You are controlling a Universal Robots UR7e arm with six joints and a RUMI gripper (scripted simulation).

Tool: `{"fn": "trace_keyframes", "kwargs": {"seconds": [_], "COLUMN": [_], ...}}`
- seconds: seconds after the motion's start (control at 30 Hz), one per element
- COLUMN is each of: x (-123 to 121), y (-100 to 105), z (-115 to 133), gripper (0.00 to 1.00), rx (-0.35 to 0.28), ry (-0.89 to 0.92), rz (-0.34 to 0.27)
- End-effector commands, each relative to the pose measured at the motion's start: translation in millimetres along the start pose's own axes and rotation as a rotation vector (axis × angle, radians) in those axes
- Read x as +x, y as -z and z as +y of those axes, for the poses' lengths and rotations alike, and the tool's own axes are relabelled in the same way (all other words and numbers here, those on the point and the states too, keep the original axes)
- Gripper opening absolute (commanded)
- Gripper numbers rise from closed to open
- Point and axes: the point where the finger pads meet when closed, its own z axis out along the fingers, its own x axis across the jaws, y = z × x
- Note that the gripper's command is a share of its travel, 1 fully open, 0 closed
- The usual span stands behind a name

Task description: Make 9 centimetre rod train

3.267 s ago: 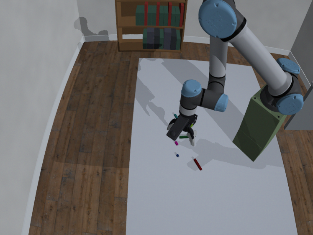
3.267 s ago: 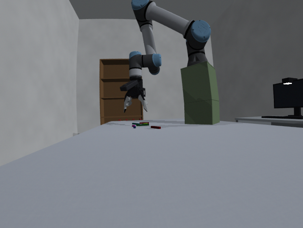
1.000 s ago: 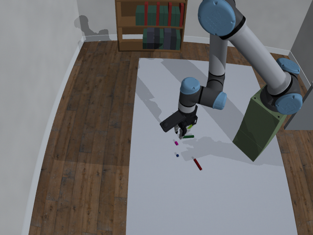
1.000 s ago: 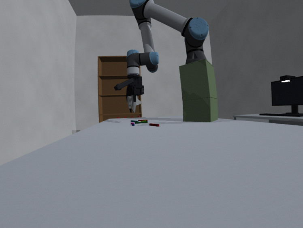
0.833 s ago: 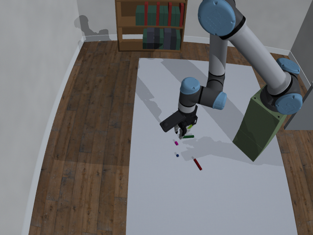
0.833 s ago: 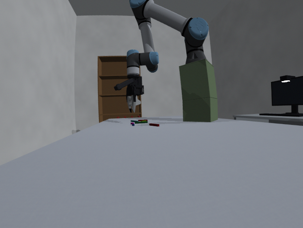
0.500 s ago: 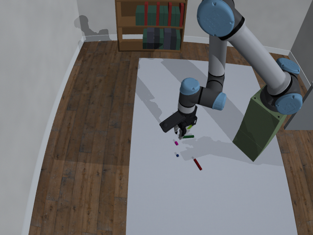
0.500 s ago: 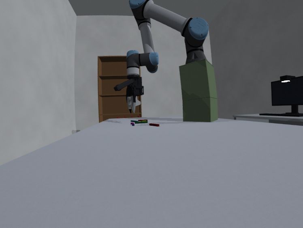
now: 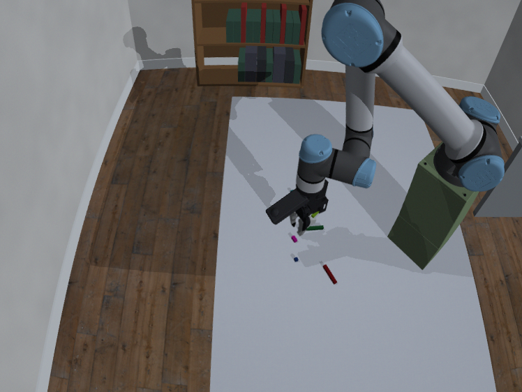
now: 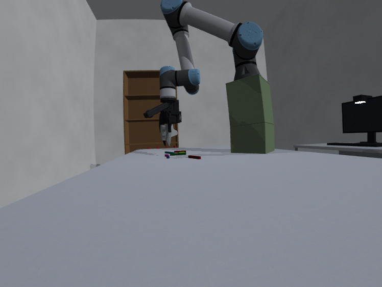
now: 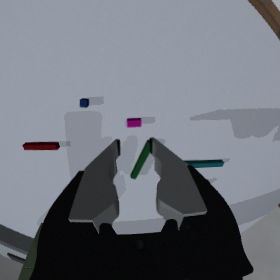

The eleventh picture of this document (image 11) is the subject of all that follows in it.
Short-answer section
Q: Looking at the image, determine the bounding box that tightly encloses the turquoise rod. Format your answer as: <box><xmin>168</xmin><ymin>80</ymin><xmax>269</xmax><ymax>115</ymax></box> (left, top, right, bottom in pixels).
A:
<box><xmin>184</xmin><ymin>159</ymin><xmax>224</xmax><ymax>168</ymax></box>

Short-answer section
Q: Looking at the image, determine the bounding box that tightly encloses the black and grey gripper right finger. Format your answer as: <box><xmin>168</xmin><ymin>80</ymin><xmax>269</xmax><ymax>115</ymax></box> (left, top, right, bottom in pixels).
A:
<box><xmin>150</xmin><ymin>137</ymin><xmax>253</xmax><ymax>277</ymax></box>

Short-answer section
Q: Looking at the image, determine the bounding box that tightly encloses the small magenta block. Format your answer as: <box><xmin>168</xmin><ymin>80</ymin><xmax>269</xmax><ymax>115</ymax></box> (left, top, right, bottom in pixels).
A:
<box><xmin>127</xmin><ymin>118</ymin><xmax>141</xmax><ymax>127</ymax></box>

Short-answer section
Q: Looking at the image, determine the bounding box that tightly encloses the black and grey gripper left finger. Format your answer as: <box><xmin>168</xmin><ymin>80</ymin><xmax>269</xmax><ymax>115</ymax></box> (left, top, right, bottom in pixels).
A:
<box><xmin>29</xmin><ymin>139</ymin><xmax>120</xmax><ymax>280</ymax></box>

